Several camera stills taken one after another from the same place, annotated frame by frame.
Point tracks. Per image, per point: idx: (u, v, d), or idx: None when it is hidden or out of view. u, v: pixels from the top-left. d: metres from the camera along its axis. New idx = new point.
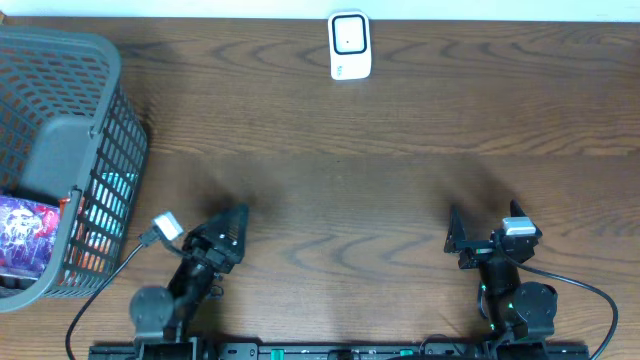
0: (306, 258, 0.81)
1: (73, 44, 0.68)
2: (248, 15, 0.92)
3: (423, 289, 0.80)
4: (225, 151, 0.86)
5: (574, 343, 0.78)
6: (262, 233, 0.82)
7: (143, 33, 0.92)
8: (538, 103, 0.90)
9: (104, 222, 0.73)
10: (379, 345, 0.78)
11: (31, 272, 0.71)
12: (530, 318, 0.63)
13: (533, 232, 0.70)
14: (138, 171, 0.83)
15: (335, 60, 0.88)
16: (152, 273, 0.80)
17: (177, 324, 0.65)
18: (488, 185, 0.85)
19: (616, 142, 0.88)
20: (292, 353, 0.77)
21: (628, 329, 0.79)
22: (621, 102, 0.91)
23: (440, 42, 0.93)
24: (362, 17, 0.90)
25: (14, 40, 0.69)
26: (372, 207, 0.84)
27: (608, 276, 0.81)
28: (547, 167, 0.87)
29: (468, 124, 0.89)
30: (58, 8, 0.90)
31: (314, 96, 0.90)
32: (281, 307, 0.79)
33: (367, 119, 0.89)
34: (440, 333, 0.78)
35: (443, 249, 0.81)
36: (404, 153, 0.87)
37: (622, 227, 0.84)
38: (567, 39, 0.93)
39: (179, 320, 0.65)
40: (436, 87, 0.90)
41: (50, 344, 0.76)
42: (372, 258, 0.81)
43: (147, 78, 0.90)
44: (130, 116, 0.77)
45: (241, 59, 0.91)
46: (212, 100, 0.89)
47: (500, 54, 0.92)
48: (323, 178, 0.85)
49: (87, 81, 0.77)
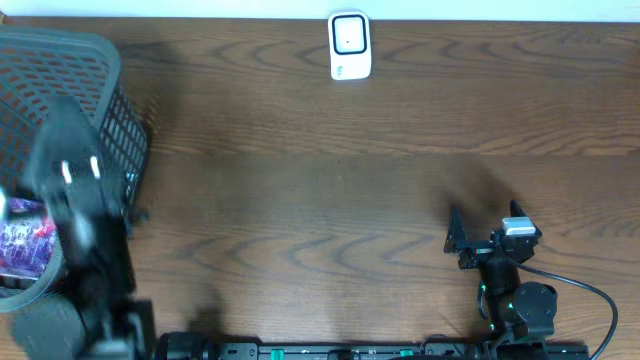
0: (306, 258, 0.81)
1: (73, 44, 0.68)
2: (248, 15, 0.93)
3: (423, 289, 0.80)
4: (225, 151, 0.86)
5: (574, 343, 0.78)
6: (262, 233, 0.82)
7: (143, 33, 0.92)
8: (538, 103, 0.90)
9: None
10: (379, 345, 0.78)
11: (31, 272, 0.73)
12: (530, 318, 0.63)
13: (533, 232, 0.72)
14: (138, 171, 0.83)
15: (335, 60, 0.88)
16: (153, 273, 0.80)
17: (99, 322, 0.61)
18: (488, 185, 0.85)
19: (616, 142, 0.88)
20: (291, 353, 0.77)
21: (628, 329, 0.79)
22: (621, 102, 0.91)
23: (440, 42, 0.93)
24: (362, 17, 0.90)
25: (14, 40, 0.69)
26: (372, 207, 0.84)
27: (607, 275, 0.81)
28: (547, 167, 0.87)
29: (467, 124, 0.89)
30: (58, 7, 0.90)
31: (314, 96, 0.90)
32: (281, 308, 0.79)
33: (367, 119, 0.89)
34: (440, 333, 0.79)
35: (444, 249, 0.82)
36: (404, 154, 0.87)
37: (622, 227, 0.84)
38: (567, 39, 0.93)
39: (96, 321, 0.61)
40: (436, 88, 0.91)
41: None
42: (372, 258, 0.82)
43: (147, 78, 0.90)
44: (130, 115, 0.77)
45: (241, 59, 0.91)
46: (212, 100, 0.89)
47: (499, 54, 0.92)
48: (323, 178, 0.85)
49: (87, 81, 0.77)
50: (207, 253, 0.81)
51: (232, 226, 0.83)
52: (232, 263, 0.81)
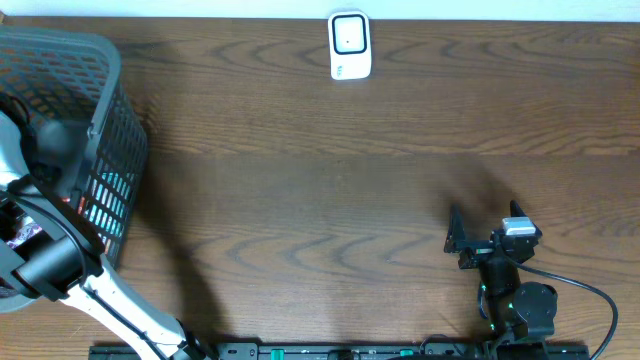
0: (306, 258, 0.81)
1: (73, 44, 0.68)
2: (248, 15, 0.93)
3: (423, 289, 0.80)
4: (225, 151, 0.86)
5: (575, 343, 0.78)
6: (262, 232, 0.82)
7: (143, 33, 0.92)
8: (538, 103, 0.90)
9: (104, 222, 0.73)
10: (379, 345, 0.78)
11: None
12: (530, 318, 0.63)
13: (533, 232, 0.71)
14: (138, 171, 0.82)
15: (335, 60, 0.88)
16: (153, 272, 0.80)
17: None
18: (488, 185, 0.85)
19: (616, 142, 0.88)
20: (291, 353, 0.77)
21: (628, 329, 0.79)
22: (621, 102, 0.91)
23: (440, 42, 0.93)
24: (362, 17, 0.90)
25: (14, 40, 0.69)
26: (372, 207, 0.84)
27: (608, 275, 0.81)
28: (547, 167, 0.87)
29: (468, 124, 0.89)
30: (57, 7, 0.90)
31: (314, 96, 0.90)
32: (281, 308, 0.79)
33: (367, 119, 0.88)
34: (440, 333, 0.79)
35: (444, 249, 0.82)
36: (404, 153, 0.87)
37: (622, 227, 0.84)
38: (567, 39, 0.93)
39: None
40: (435, 87, 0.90)
41: (50, 344, 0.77)
42: (372, 258, 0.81)
43: (147, 78, 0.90)
44: (130, 115, 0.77)
45: (241, 59, 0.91)
46: (212, 100, 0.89)
47: (500, 54, 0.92)
48: (322, 178, 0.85)
49: (88, 81, 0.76)
50: (207, 254, 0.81)
51: (232, 226, 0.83)
52: (232, 263, 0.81)
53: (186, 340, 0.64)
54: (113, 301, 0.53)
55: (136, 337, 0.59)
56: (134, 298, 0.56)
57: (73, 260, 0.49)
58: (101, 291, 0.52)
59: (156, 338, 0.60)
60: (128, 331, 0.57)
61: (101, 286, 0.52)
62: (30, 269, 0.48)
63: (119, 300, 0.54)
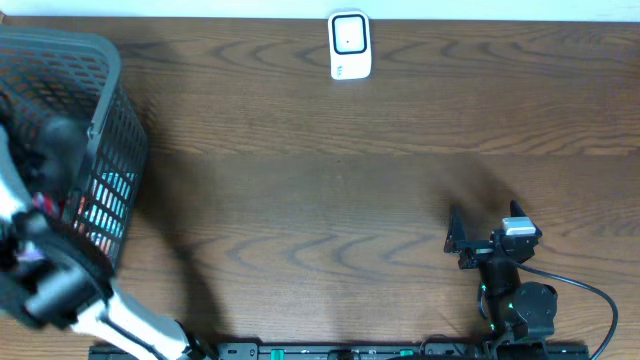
0: (306, 258, 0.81)
1: (73, 44, 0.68)
2: (248, 15, 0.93)
3: (423, 289, 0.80)
4: (225, 151, 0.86)
5: (574, 343, 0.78)
6: (262, 233, 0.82)
7: (143, 33, 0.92)
8: (538, 103, 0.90)
9: (104, 222, 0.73)
10: (379, 345, 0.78)
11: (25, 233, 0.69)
12: (530, 318, 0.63)
13: (533, 232, 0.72)
14: (138, 171, 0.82)
15: (335, 60, 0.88)
16: (153, 272, 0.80)
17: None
18: (488, 185, 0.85)
19: (616, 142, 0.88)
20: (292, 353, 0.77)
21: (628, 329, 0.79)
22: (621, 101, 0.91)
23: (440, 42, 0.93)
24: (362, 17, 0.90)
25: (15, 40, 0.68)
26: (373, 207, 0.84)
27: (607, 275, 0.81)
28: (547, 167, 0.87)
29: (468, 123, 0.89)
30: (57, 7, 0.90)
31: (314, 96, 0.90)
32: (281, 308, 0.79)
33: (367, 119, 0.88)
34: (440, 333, 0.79)
35: (444, 249, 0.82)
36: (404, 153, 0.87)
37: (622, 227, 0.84)
38: (566, 39, 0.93)
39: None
40: (435, 87, 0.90)
41: (50, 344, 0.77)
42: (372, 258, 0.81)
43: (147, 78, 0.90)
44: (130, 116, 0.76)
45: (241, 59, 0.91)
46: (212, 100, 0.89)
47: (499, 54, 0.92)
48: (323, 178, 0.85)
49: (87, 81, 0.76)
50: (207, 253, 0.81)
51: (233, 226, 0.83)
52: (232, 262, 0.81)
53: (189, 345, 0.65)
54: (126, 324, 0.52)
55: (143, 350, 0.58)
56: (145, 316, 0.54)
57: (85, 285, 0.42)
58: (115, 315, 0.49)
59: (163, 349, 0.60)
60: (136, 346, 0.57)
61: (117, 311, 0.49)
62: (40, 298, 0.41)
63: (132, 323, 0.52)
